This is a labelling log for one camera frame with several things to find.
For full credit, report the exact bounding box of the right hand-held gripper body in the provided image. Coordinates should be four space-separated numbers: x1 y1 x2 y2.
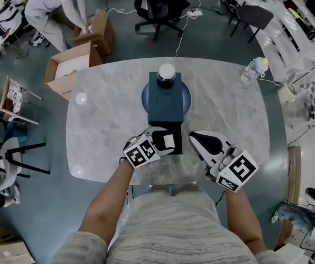
188 130 260 194

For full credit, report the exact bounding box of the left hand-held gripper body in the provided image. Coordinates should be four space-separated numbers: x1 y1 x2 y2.
122 126 177 171

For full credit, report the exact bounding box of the dark teal box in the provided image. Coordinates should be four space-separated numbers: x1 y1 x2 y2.
148 71 185 156

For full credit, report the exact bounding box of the white-lidded jar item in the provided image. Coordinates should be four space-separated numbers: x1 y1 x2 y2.
156 63 177 89

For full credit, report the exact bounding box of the person's left forearm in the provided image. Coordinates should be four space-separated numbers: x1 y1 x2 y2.
77 158 135 248

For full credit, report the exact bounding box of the person's right forearm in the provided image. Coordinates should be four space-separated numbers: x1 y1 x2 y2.
224 188 268 255

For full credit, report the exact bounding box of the large open cardboard box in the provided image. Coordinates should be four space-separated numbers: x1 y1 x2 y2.
45 41 104 102

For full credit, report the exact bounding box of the small open cardboard box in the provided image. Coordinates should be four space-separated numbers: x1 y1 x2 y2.
70 9 115 57

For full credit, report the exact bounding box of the flat cardboard box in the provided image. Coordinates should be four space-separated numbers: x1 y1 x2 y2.
0 239 36 264

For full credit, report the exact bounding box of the wooden board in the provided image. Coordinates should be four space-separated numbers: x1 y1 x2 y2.
286 145 303 206

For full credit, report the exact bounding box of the blue denim cloth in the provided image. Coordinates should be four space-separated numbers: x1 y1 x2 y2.
271 202 315 231

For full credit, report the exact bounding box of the blue round plate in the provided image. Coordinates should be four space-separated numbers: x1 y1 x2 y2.
141 80 193 118

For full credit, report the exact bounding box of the person's grey striped shirt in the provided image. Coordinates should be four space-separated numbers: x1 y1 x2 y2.
52 184 286 264

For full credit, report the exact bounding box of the clear bottle with yellow cap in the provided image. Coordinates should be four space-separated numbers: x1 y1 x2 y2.
240 57 269 85

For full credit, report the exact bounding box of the white chair with black legs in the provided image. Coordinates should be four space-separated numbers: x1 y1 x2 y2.
0 136 51 195

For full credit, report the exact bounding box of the white shelving unit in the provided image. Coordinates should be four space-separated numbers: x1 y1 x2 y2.
244 0 315 83

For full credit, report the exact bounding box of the black office chair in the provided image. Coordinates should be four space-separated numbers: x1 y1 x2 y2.
133 0 197 44

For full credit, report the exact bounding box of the grey chair with black legs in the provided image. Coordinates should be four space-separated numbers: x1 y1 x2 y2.
227 3 274 44

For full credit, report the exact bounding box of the white power cable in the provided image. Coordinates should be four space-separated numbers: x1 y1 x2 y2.
106 0 202 58

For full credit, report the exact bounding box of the wooden frame chair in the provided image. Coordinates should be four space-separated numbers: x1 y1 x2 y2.
0 75 43 125

